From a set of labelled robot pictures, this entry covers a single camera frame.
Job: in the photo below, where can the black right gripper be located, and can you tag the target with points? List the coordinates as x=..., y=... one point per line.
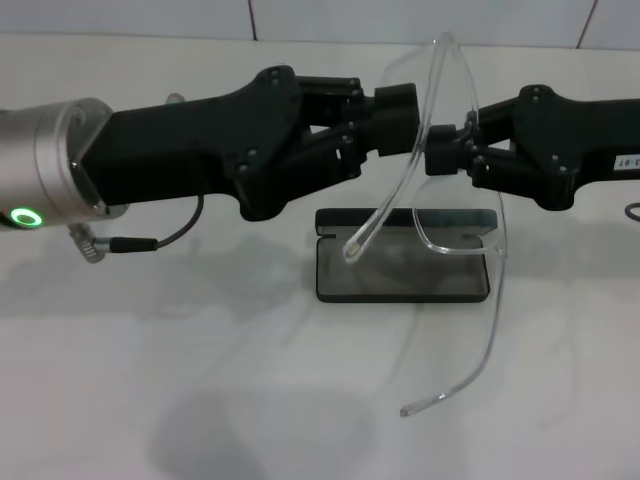
x=590, y=135

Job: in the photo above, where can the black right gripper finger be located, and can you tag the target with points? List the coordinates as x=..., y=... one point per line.
x=400, y=140
x=395, y=102

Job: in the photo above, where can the silver connector stub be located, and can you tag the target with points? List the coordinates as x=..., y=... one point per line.
x=175, y=98

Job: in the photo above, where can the clear white glasses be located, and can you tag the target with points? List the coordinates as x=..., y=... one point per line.
x=455, y=225

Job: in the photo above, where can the black glasses case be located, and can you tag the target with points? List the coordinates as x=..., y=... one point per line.
x=450, y=280

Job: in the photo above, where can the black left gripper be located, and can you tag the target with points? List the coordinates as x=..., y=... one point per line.
x=175, y=150

